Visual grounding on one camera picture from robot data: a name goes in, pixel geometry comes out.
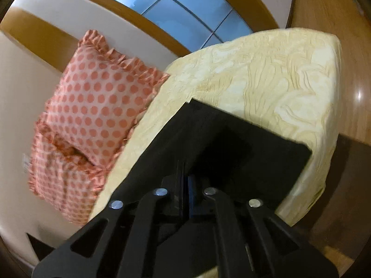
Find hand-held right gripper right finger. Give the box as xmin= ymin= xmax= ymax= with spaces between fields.
xmin=187 ymin=175 xmax=339 ymax=278

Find blue glass window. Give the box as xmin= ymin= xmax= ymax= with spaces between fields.
xmin=61 ymin=0 xmax=253 ymax=50

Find black pants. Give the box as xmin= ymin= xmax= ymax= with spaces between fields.
xmin=88 ymin=98 xmax=313 ymax=278

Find pink polka dot pillow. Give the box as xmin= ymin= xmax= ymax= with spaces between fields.
xmin=27 ymin=120 xmax=109 ymax=228
xmin=39 ymin=29 xmax=171 ymax=168

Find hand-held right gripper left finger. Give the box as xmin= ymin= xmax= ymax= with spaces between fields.
xmin=31 ymin=162 xmax=186 ymax=278

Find wooden window frame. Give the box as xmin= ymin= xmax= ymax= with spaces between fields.
xmin=0 ymin=0 xmax=279 ymax=74

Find yellow patterned bed sheet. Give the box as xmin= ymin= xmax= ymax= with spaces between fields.
xmin=87 ymin=27 xmax=342 ymax=278

